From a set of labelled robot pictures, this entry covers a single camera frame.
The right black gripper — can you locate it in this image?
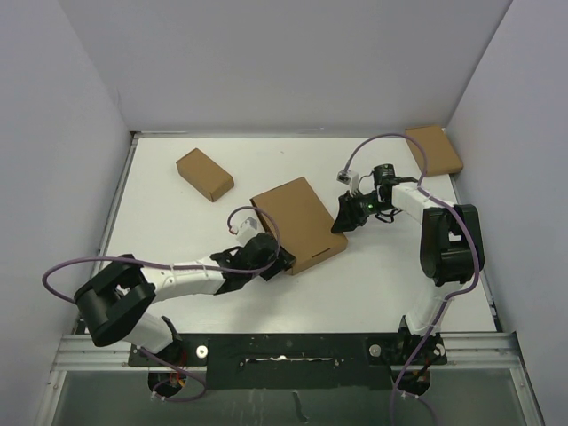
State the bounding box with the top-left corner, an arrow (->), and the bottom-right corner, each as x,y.
332,189 -> 390,234

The large cardboard box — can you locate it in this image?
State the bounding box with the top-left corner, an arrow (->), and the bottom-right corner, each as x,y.
250,177 -> 348,275

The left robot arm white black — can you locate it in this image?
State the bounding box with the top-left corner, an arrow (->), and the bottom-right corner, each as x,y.
74,233 -> 296,365

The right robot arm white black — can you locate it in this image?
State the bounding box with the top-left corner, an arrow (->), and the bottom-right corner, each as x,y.
331,164 -> 485,363

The small closed cardboard box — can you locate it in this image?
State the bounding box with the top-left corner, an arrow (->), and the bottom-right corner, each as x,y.
176,148 -> 234,202

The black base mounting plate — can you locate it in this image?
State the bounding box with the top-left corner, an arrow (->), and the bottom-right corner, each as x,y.
128,328 -> 447,395

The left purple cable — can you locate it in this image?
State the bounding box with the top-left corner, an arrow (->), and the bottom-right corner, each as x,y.
42,207 -> 283,404

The purple cable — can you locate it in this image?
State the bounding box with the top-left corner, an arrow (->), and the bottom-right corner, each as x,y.
343,132 -> 483,426
42,207 -> 283,404

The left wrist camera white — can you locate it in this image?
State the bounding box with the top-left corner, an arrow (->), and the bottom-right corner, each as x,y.
229,217 -> 259,246

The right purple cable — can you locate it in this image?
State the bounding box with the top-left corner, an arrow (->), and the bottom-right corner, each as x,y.
343,132 -> 483,426

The aluminium frame rail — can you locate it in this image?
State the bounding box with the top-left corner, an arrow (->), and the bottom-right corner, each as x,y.
37,333 -> 543,425

